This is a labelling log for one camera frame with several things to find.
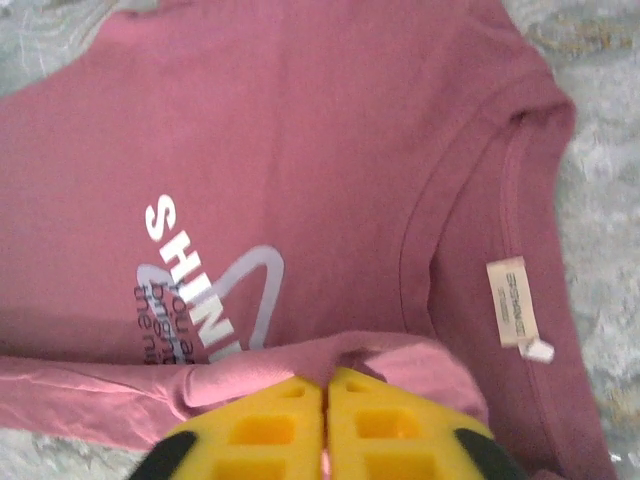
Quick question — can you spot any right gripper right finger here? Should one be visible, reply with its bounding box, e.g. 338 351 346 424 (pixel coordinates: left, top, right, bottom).
326 366 527 480

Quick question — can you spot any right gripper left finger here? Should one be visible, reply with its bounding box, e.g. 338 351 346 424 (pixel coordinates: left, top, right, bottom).
144 375 327 480

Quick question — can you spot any maroon printed t-shirt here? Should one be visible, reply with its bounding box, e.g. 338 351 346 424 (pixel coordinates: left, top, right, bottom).
0 0 624 480

